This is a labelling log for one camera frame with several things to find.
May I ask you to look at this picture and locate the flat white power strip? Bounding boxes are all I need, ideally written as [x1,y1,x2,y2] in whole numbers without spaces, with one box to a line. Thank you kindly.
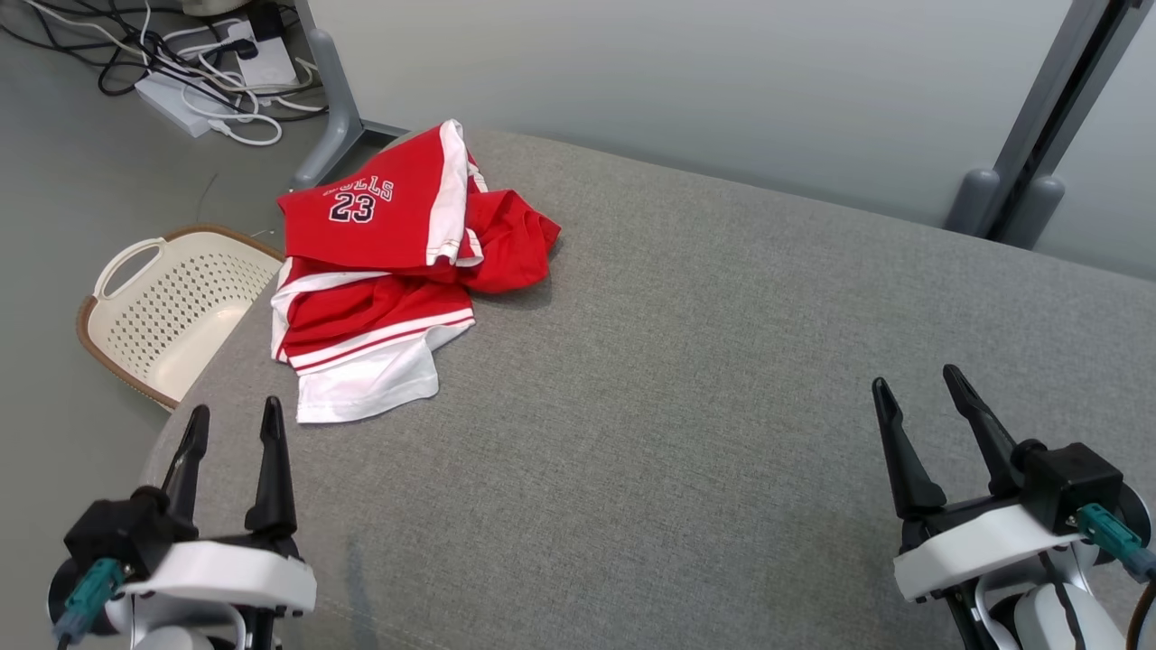
[135,70,241,139]

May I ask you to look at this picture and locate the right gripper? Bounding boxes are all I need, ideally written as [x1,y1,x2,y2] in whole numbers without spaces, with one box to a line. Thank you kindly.
[871,363,1086,604]

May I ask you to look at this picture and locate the white power strip with plugs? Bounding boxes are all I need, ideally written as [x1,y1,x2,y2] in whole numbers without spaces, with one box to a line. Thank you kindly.
[223,14,300,89]

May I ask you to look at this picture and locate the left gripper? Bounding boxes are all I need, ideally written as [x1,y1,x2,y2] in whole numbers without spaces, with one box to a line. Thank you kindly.
[120,395,318,619]

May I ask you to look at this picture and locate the teal plug camera cable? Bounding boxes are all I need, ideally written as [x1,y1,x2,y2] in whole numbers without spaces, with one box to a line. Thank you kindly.
[52,557,127,645]
[1075,503,1156,650]

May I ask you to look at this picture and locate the cream perforated laundry basket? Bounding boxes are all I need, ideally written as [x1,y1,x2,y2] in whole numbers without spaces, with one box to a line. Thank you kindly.
[76,223,286,413]

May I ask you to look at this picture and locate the thin white floor cable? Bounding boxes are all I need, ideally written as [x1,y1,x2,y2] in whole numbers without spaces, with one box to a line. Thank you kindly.
[23,0,186,71]

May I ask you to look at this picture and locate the grey curved partition leg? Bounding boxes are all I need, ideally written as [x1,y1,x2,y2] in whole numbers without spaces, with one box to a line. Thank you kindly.
[289,0,412,190]

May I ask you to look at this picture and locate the red shorts with number 23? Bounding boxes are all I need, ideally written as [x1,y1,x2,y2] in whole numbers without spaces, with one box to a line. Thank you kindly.
[275,118,489,273]

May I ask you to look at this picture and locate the black floor cable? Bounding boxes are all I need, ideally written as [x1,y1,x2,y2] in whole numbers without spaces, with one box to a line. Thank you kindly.
[0,0,238,98]

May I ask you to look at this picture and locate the grey partition post rounded feet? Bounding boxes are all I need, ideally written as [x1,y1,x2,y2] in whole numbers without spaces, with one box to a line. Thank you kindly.
[944,0,1156,251]

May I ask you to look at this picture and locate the red jersey with white sleeves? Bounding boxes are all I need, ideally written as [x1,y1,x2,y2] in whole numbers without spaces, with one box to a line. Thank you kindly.
[269,188,563,425]

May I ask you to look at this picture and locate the thick white looped cable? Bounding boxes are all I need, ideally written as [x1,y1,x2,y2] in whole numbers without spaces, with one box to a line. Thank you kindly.
[208,86,284,148]

